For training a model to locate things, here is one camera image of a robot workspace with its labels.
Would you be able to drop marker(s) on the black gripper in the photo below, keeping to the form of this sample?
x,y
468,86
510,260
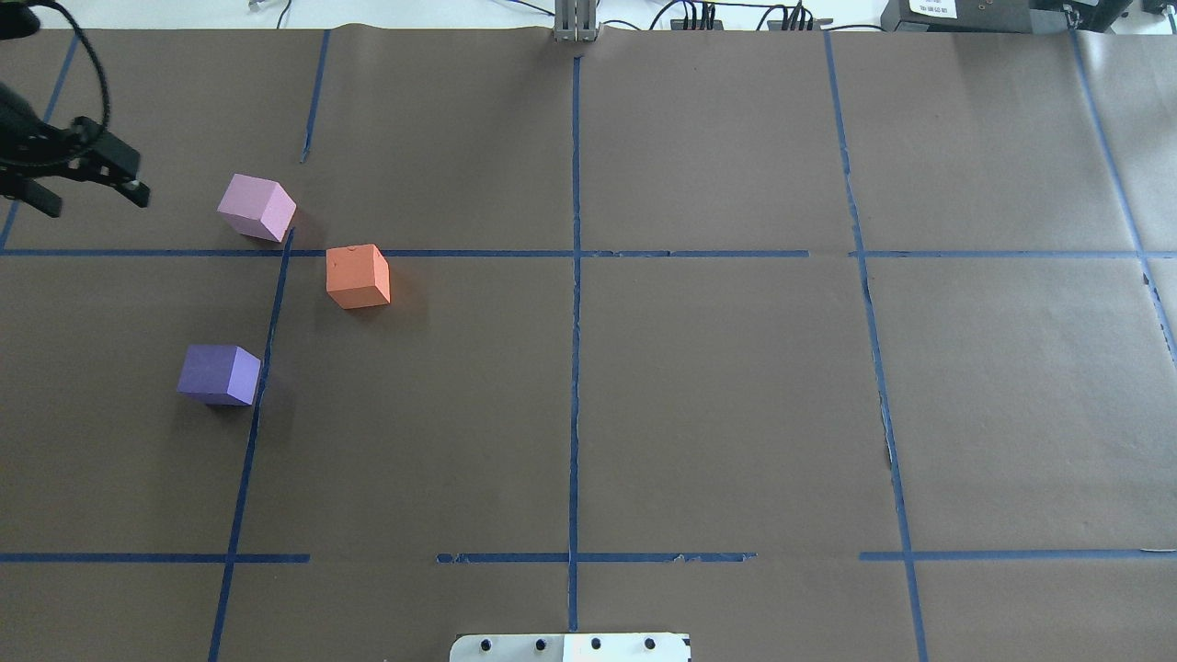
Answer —
x,y
20,130

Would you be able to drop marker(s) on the orange foam cube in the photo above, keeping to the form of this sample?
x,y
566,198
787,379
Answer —
x,y
357,276

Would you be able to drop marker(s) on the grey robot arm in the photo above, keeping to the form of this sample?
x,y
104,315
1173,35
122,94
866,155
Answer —
x,y
14,101

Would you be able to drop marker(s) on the pink foam cube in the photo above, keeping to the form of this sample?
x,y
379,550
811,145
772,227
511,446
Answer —
x,y
257,207

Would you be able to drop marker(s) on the purple foam cube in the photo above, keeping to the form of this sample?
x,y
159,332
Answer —
x,y
224,375

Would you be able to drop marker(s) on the black power strip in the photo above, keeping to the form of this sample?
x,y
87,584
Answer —
x,y
737,15

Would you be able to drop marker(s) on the black device box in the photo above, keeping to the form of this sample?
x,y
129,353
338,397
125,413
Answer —
x,y
1015,17

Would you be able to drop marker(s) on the aluminium frame post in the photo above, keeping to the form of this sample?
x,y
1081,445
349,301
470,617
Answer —
x,y
576,21

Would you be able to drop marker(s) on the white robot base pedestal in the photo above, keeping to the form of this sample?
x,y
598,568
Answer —
x,y
656,646

